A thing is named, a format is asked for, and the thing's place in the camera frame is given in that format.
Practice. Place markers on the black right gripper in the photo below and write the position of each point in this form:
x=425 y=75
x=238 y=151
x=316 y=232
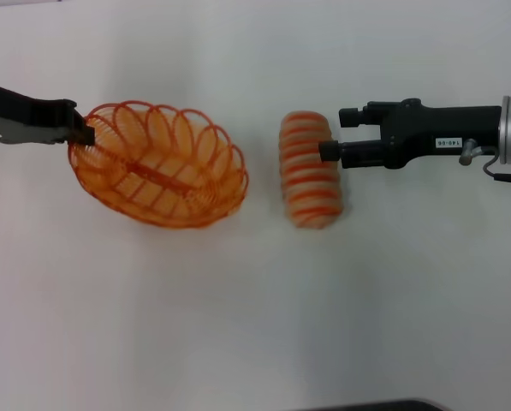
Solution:
x=443 y=128

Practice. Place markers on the dark rounded robot base edge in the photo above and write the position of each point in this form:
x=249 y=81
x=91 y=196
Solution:
x=379 y=406

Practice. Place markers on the orange striped bread loaf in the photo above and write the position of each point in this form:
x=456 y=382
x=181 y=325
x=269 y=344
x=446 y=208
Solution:
x=310 y=188

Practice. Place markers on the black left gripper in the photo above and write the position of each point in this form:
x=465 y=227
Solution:
x=19 y=111

